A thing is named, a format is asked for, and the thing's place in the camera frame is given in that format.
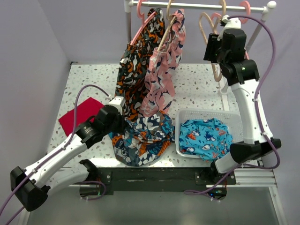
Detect blue orange patterned shorts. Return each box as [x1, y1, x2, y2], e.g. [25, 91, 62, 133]
[109, 111, 175, 167]

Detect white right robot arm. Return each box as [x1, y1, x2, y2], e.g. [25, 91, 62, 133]
[204, 29, 282, 184]

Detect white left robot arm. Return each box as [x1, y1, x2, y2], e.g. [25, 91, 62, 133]
[10, 103, 125, 211]

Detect pink patterned shorts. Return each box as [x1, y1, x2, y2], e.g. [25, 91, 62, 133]
[139, 9, 186, 117]

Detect wooden hanger with shorts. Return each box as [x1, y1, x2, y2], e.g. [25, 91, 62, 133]
[157, 0, 176, 52]

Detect empty pink hanger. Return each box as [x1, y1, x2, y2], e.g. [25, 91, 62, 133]
[210, 0, 251, 59]

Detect black orange camouflage shorts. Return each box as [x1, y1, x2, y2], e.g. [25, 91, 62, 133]
[115, 8, 165, 121]

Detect pink hanger left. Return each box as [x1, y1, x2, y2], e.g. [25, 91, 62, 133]
[130, 0, 155, 45]

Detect light blue shark shorts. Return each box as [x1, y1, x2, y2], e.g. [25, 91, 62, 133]
[179, 118, 233, 161]

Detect red folded cloth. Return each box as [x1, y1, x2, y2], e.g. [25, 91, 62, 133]
[58, 97, 104, 136]

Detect white clothes rack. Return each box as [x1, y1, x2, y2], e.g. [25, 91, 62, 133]
[124, 0, 277, 111]

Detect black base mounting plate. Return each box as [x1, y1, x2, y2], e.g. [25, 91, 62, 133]
[81, 167, 236, 195]

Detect white plastic basket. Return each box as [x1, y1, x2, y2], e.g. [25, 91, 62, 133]
[175, 108, 243, 159]

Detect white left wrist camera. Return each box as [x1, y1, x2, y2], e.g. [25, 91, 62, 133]
[108, 96, 125, 115]

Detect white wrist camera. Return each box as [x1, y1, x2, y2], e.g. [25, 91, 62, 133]
[108, 96, 125, 115]
[217, 15, 241, 41]

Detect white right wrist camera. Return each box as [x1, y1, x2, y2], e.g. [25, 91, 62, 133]
[217, 15, 241, 41]

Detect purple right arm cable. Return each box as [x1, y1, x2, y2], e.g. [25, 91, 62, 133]
[228, 15, 281, 170]

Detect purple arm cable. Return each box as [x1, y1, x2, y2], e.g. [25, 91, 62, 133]
[228, 15, 281, 170]
[0, 84, 111, 225]

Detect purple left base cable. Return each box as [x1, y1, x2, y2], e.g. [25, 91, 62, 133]
[79, 180, 107, 201]

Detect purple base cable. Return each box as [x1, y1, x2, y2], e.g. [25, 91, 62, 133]
[79, 180, 107, 201]
[184, 172, 235, 200]

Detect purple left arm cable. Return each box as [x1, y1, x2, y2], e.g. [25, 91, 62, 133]
[0, 84, 111, 225]

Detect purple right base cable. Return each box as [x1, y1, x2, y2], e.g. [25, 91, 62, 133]
[184, 172, 235, 200]

